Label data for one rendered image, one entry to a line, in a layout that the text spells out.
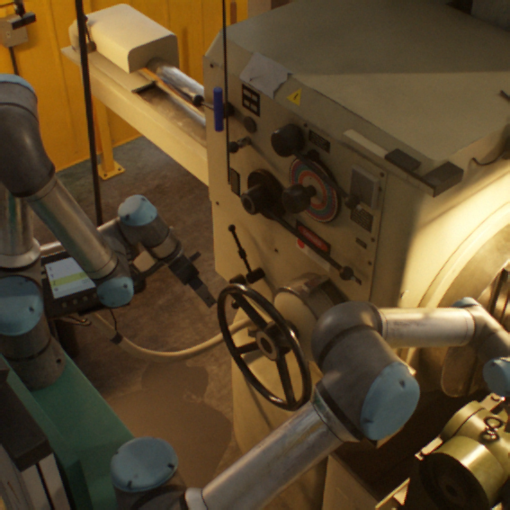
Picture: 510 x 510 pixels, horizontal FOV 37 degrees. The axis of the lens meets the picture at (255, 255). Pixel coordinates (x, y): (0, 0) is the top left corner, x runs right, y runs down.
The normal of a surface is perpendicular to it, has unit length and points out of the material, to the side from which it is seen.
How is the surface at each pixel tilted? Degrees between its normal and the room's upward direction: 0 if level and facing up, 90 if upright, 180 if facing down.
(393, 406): 86
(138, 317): 0
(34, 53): 90
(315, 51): 0
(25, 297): 8
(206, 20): 90
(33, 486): 90
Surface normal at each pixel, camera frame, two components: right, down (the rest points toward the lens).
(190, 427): 0.00, -0.73
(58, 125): 0.63, 0.52
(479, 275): -0.45, -0.35
